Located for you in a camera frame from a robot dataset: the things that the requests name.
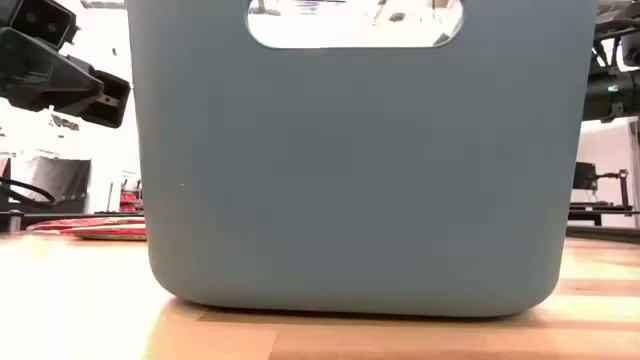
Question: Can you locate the blue-grey plastic basket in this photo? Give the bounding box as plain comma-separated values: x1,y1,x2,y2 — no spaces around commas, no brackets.
125,0,599,320

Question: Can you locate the black cloth-covered stand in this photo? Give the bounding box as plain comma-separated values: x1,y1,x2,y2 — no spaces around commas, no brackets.
29,156,93,215

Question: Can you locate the red background item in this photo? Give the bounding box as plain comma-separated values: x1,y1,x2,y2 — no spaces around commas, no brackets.
119,188,145,214

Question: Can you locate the red popcorn bag clear wrap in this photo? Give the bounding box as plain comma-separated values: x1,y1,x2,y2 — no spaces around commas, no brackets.
27,216,146,232

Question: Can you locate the black background desk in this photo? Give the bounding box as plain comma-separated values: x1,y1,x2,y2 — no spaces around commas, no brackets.
568,200,640,227

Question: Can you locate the black computer monitor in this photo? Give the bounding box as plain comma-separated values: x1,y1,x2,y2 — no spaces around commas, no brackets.
573,161,599,191

